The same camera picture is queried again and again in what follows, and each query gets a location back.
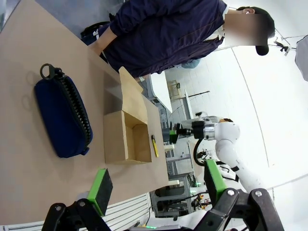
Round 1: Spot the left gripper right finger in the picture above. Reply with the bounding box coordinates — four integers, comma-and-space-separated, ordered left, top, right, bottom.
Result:
196, 158, 285, 231

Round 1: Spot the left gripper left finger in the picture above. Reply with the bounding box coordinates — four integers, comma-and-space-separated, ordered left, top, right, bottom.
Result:
42, 168, 114, 231

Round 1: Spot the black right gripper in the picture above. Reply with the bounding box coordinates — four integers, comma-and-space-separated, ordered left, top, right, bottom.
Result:
162, 121, 205, 143

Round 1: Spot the brown cardboard box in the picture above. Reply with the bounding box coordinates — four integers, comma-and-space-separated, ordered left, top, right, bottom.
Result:
103, 66, 153, 165

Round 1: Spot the blue zippered pencil pouch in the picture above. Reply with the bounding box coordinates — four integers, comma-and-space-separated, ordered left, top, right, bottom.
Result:
33, 63, 93, 159

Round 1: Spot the person's right hand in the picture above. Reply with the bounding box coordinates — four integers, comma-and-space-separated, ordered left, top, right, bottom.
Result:
92, 29, 116, 54

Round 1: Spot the yellow and black pen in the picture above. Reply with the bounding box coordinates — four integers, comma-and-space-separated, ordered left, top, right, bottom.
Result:
151, 134, 160, 158

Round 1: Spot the aluminium slatted table base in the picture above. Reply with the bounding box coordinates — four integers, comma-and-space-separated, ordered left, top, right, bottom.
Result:
0, 192, 151, 231

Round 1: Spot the grey equipment rack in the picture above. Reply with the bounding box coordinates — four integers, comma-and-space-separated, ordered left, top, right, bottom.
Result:
149, 172, 209, 218

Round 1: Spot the light blue cloth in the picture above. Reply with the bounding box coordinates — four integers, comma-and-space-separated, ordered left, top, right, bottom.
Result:
181, 58, 201, 70

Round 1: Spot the person in navy jacket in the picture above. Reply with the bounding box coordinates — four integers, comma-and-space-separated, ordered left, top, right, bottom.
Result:
96, 0, 275, 78

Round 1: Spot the black cap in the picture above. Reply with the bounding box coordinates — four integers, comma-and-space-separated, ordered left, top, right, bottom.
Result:
237, 6, 275, 57

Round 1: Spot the dark bag with white print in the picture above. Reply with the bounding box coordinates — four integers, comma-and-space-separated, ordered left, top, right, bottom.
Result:
80, 21, 111, 46

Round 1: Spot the studio light on stand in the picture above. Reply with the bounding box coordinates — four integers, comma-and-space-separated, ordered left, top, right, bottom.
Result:
273, 30, 308, 82

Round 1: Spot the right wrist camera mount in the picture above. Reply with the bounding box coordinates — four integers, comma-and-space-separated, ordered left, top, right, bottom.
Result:
180, 115, 218, 128

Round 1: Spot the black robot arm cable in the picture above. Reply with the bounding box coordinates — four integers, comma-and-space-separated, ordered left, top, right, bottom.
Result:
193, 138, 205, 167

